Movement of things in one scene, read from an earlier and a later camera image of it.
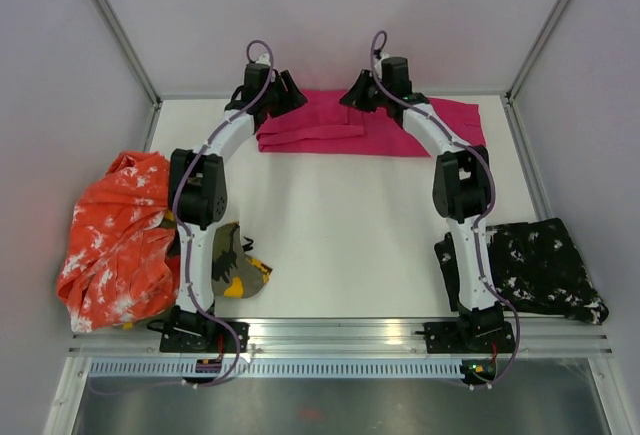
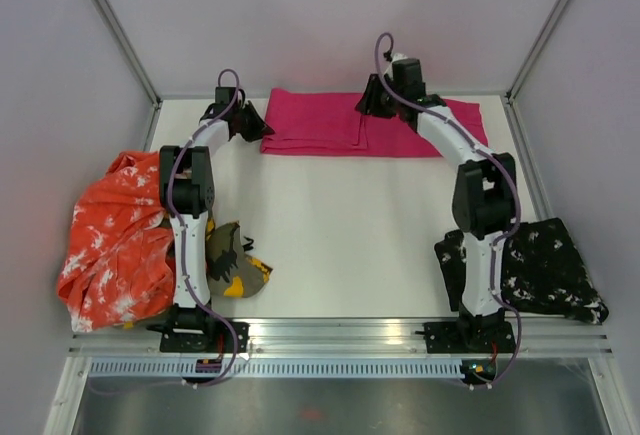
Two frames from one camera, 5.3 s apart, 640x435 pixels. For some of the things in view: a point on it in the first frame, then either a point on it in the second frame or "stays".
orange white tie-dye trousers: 121,264 stays
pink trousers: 325,124 stays
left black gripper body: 278,100 -> 249,126
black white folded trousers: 536,265 stays
